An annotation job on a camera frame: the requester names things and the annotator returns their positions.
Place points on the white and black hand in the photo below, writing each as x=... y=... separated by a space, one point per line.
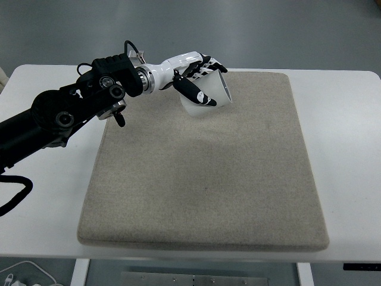
x=166 y=73

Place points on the white cup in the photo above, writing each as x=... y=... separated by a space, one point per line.
x=212 y=89

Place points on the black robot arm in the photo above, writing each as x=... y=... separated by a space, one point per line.
x=53 y=110

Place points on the small clear plastic piece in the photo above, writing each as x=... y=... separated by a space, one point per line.
x=140 y=54

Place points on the beige fabric mat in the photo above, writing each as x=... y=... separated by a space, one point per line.
x=202 y=184

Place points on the white table leg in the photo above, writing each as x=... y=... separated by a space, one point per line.
x=79 y=272
x=304 y=275

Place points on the black table control panel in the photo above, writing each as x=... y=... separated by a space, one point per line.
x=361 y=267

